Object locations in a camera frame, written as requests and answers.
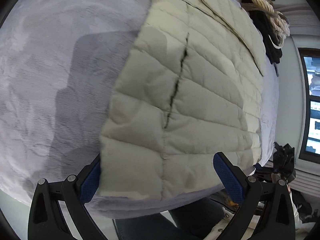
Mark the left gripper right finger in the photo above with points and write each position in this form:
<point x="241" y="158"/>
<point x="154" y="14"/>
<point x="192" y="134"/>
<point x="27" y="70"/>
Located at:
<point x="277" y="219"/>

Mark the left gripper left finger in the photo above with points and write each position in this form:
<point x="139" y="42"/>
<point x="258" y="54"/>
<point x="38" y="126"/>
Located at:
<point x="46" y="220"/>

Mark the cream quilted down jacket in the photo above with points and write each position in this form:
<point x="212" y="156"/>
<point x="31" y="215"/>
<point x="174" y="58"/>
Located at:
<point x="191" y="87"/>

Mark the window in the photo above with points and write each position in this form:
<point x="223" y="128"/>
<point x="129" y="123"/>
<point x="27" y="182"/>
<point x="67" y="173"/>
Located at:
<point x="310" y="66"/>

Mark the black garment pile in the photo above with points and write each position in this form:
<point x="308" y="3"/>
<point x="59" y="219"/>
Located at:
<point x="263" y="24"/>

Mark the beige striped garment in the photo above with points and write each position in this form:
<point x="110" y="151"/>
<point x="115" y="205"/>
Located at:
<point x="279" y="23"/>

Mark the lavender plush bed blanket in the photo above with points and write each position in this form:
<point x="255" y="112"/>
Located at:
<point x="59" y="62"/>

